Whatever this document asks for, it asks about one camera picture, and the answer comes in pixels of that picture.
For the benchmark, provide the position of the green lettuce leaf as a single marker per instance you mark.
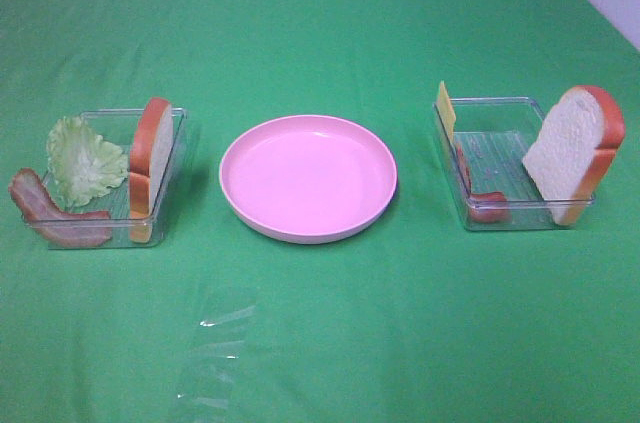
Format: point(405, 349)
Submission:
point(83, 164)

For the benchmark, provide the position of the clear plastic film sheet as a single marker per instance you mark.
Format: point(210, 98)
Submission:
point(220, 343)

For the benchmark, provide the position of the clear plastic tray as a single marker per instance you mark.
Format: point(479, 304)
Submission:
point(117, 201)
point(495, 133)

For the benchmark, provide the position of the pink round plate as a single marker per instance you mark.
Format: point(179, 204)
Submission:
point(308, 179)

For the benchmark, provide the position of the green table cloth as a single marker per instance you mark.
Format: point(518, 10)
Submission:
point(415, 319)

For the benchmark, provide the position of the bacon strip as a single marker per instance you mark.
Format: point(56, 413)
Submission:
point(40, 208)
point(486, 208)

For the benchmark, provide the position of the bread slice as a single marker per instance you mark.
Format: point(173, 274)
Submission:
point(578, 140)
point(148, 160)

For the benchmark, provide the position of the left clear plastic tray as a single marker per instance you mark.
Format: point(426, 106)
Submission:
point(117, 201)

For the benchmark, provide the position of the right clear plastic tray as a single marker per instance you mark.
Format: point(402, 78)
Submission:
point(495, 133)

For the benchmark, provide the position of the yellow cheese slice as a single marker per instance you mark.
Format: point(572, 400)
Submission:
point(446, 111)

